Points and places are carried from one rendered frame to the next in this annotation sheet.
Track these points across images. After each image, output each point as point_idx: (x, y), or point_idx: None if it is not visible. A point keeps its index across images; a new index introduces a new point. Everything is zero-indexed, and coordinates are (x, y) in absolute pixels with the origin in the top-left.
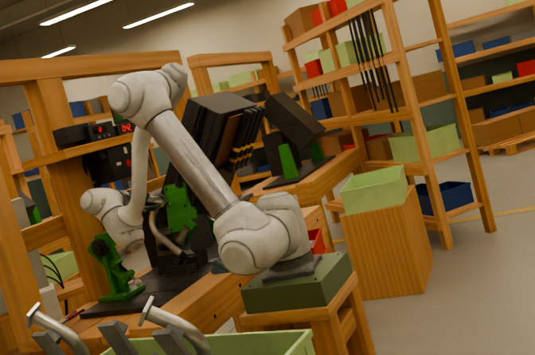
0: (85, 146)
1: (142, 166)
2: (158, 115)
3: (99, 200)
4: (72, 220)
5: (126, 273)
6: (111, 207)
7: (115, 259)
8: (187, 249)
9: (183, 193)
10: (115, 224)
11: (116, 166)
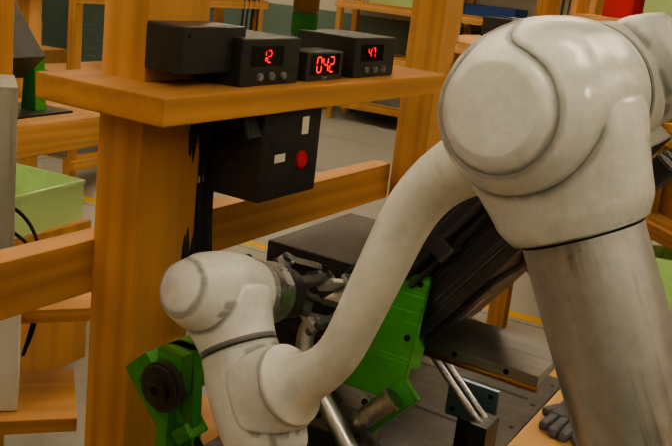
0: (221, 101)
1: (394, 281)
2: (611, 233)
3: (217, 305)
4: (116, 267)
5: None
6: (243, 333)
7: (191, 426)
8: (369, 443)
9: (416, 304)
10: (243, 398)
11: (272, 165)
